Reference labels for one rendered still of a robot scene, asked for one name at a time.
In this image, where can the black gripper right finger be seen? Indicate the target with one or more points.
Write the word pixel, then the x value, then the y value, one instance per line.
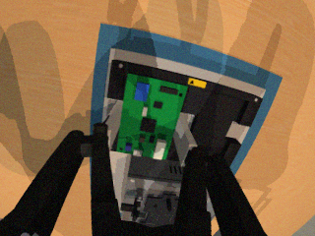
pixel 234 214

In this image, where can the green circuit board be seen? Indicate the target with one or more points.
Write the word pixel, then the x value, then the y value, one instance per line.
pixel 150 112

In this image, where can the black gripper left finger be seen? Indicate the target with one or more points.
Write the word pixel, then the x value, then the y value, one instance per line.
pixel 37 211

